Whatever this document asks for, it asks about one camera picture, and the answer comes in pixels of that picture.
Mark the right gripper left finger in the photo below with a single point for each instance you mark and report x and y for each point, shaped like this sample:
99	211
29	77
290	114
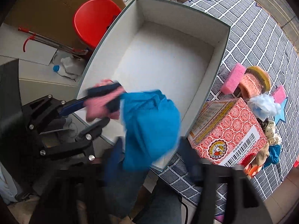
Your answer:
121	186

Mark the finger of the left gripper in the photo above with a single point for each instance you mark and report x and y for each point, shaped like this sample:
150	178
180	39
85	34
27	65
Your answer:
93	131
112	105

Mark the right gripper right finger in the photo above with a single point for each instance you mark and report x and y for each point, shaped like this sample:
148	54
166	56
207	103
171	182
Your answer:
195	165

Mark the pink striped sock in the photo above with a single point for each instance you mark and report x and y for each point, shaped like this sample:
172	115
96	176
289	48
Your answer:
97	107

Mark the blue cloth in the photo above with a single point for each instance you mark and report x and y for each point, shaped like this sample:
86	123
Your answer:
274	153
152	123

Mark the cream polka dot scrunchie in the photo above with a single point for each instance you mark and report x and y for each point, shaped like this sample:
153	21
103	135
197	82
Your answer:
272	137

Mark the light blue fluffy ball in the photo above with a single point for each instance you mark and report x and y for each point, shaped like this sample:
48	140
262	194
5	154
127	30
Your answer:
264	106

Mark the knitted burger toy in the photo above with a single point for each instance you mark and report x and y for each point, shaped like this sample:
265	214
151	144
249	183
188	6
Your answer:
254	82

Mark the blue capped plastic bottle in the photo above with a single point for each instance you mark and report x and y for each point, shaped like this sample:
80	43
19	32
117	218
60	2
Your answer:
62	72

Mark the red patterned carton box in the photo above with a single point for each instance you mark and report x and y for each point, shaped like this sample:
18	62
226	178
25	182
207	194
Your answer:
227	133

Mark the orange toy piece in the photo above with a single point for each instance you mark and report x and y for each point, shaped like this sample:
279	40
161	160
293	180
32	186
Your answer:
252	169

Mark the red plastic chair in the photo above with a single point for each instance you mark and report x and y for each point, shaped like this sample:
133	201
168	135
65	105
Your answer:
92	20

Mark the large pink sponge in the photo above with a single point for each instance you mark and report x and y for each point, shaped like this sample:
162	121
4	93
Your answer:
233	79

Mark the brown cardboard sheet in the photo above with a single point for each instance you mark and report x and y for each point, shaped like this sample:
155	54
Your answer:
50	18

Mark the grey open storage box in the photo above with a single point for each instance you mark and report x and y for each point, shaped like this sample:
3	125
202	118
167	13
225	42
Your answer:
159	45

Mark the small pink sponge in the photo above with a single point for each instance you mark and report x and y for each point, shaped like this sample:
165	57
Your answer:
279	94

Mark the grey checked tablecloth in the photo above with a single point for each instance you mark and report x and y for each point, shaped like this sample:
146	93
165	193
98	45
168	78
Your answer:
257	40

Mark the red handled mop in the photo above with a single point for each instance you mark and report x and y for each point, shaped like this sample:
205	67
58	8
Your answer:
50	42

